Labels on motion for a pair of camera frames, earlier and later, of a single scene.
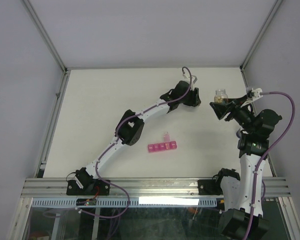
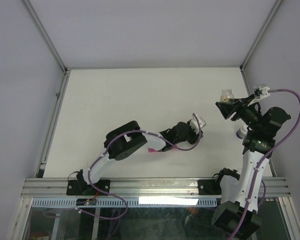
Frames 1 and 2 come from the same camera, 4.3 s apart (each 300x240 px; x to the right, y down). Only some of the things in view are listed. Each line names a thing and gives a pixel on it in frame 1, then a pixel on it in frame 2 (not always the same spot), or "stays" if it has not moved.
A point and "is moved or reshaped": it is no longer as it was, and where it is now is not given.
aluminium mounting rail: (144, 188) stays
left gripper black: (195, 100) to (195, 136)
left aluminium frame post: (62, 87) stays
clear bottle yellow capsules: (220, 96) is moved or reshaped
